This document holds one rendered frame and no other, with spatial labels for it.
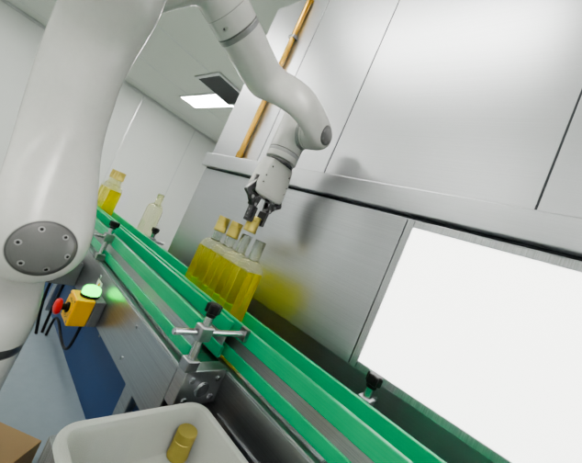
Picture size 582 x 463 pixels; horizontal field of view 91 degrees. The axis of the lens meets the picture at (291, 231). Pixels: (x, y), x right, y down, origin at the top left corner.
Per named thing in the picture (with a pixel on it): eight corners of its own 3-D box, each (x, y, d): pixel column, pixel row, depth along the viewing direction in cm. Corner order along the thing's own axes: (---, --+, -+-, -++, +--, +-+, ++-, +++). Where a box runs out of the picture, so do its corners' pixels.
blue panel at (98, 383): (186, 463, 69) (216, 394, 70) (108, 491, 56) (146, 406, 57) (64, 253, 174) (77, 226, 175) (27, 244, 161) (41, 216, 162)
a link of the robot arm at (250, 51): (290, 1, 51) (341, 134, 73) (236, 18, 62) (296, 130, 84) (262, 32, 49) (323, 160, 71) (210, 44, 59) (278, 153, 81)
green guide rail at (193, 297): (219, 357, 61) (235, 321, 61) (216, 357, 60) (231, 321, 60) (65, 197, 176) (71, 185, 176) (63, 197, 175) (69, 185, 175)
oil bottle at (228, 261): (219, 333, 74) (253, 257, 75) (202, 333, 70) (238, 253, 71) (208, 323, 78) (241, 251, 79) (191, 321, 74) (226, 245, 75)
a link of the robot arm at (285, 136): (307, 163, 76) (282, 158, 82) (326, 118, 77) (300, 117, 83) (288, 146, 70) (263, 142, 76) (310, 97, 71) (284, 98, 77)
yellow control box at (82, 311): (95, 329, 76) (106, 303, 77) (61, 327, 71) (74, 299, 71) (88, 317, 81) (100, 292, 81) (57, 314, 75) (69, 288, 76)
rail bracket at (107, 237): (104, 263, 91) (122, 224, 91) (77, 257, 85) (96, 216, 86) (100, 259, 93) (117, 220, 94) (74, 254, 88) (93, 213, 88)
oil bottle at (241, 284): (232, 345, 70) (267, 265, 71) (214, 345, 66) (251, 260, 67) (219, 334, 74) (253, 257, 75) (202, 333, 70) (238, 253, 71)
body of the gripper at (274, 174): (283, 167, 83) (267, 202, 82) (259, 149, 75) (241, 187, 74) (302, 170, 78) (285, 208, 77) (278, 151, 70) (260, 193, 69)
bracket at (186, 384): (215, 403, 57) (229, 370, 57) (172, 412, 50) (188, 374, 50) (206, 392, 59) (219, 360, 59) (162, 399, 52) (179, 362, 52)
